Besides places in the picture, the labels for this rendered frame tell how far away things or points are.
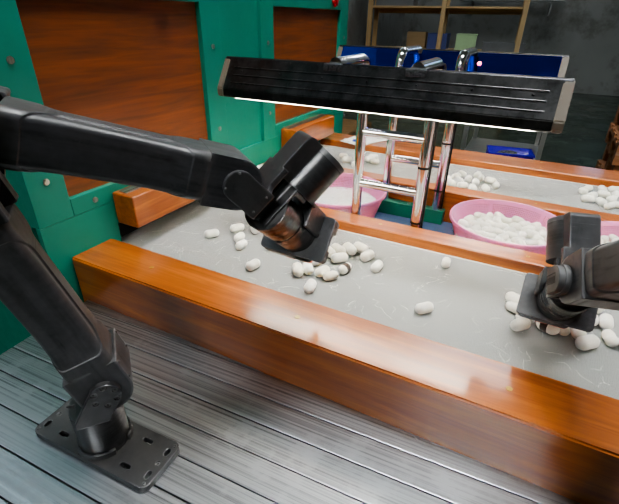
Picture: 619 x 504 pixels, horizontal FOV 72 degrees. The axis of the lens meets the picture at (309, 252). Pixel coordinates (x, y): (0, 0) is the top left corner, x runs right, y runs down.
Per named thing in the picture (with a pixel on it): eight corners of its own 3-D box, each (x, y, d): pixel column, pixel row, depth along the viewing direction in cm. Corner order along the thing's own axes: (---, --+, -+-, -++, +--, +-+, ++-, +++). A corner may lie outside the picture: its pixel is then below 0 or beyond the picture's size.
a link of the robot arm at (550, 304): (542, 266, 61) (549, 255, 55) (588, 270, 59) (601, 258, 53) (540, 314, 60) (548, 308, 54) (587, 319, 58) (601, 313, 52)
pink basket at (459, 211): (578, 288, 93) (593, 250, 88) (453, 279, 95) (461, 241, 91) (535, 234, 116) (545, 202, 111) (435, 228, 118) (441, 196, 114)
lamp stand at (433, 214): (440, 225, 120) (472, 50, 99) (373, 211, 128) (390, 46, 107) (454, 202, 135) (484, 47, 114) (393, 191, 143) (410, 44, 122)
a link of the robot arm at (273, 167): (324, 159, 58) (265, 94, 50) (355, 179, 51) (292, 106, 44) (266, 222, 58) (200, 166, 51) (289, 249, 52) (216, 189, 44)
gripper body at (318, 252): (279, 208, 65) (257, 190, 58) (340, 223, 61) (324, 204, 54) (265, 248, 64) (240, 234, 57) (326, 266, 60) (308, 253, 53)
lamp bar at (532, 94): (562, 135, 61) (578, 81, 58) (216, 96, 86) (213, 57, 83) (562, 124, 68) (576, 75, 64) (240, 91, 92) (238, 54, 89)
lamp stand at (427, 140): (398, 295, 89) (431, 63, 68) (313, 271, 97) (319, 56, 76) (421, 257, 104) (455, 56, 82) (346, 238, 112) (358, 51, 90)
